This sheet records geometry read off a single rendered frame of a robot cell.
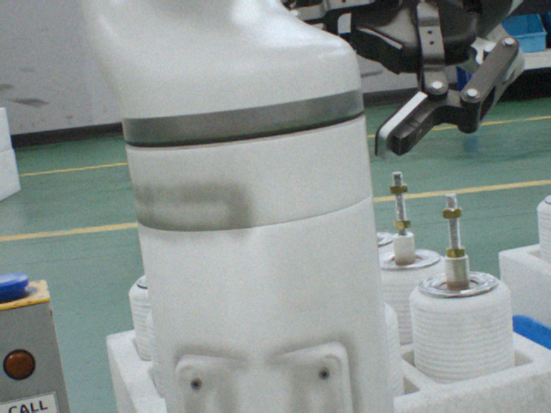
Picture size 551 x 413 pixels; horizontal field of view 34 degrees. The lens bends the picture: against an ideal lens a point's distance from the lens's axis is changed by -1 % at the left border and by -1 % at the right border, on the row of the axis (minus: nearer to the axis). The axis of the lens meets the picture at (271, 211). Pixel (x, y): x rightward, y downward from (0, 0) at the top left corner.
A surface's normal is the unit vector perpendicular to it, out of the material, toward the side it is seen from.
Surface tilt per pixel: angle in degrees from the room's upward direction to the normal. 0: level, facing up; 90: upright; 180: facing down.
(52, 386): 90
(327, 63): 74
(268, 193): 90
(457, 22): 40
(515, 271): 90
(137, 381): 0
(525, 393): 90
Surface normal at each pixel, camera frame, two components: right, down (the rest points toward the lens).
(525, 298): -0.96, 0.16
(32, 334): 0.29, 0.15
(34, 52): -0.09, 0.20
